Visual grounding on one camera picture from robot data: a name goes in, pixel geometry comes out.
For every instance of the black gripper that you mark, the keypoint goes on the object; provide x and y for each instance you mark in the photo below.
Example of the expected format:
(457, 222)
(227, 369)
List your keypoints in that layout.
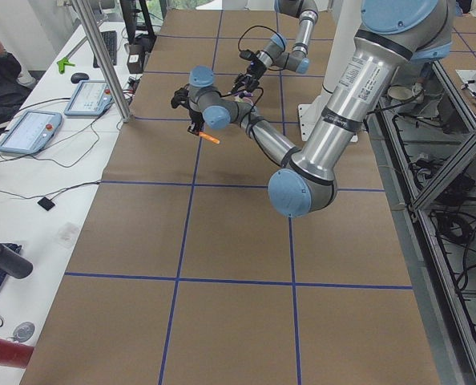
(248, 76)
(195, 119)

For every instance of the orange highlighter pen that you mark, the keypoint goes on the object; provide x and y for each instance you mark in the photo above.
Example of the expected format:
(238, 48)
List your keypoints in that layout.
(209, 138)

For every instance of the purple marker pen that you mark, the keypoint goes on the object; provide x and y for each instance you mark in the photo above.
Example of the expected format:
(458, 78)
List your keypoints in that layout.
(243, 94)

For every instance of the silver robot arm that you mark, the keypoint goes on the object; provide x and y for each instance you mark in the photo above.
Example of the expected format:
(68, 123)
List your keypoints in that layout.
(386, 35)
(274, 54)

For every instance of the black box with label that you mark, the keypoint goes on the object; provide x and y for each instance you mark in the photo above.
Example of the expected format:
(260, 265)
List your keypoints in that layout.
(135, 59)

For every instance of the far teach pendant tablet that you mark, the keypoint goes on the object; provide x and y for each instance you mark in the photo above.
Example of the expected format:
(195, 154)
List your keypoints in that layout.
(90, 99)

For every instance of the teach pendant tablet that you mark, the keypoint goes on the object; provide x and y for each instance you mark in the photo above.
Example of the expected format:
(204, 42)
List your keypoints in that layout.
(31, 133)
(90, 99)

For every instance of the black keyboard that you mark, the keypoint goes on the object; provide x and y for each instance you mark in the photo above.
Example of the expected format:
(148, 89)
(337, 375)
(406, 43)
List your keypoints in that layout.
(110, 39)

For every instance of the black computer mouse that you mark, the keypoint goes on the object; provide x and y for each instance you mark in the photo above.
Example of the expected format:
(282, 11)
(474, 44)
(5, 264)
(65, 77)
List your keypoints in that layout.
(78, 77)

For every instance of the green plastic clamp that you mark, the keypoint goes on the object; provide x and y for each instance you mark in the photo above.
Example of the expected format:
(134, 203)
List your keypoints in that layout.
(63, 63)

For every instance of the near teach pendant tablet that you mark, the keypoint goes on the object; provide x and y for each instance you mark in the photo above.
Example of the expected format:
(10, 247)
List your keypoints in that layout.
(31, 133)

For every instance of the small black square device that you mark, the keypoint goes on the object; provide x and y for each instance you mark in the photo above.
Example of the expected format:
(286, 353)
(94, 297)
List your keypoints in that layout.
(46, 203)

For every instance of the black water bottle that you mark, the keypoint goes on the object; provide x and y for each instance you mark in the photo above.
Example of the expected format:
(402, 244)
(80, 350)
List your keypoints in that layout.
(12, 263)

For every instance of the round metal lid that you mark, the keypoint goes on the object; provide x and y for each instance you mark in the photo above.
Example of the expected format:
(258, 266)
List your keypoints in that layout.
(23, 332)

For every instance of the red bottle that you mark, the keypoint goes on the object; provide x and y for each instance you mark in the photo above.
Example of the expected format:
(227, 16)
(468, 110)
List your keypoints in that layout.
(16, 355)

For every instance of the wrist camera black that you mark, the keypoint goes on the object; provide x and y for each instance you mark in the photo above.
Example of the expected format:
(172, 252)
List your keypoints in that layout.
(247, 55)
(180, 98)

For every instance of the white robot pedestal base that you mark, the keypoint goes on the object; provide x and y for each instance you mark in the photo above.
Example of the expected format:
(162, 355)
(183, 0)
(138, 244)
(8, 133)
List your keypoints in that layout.
(330, 80)

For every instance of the aluminium frame post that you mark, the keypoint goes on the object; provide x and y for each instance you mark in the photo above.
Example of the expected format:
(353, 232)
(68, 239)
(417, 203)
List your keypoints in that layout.
(87, 19)

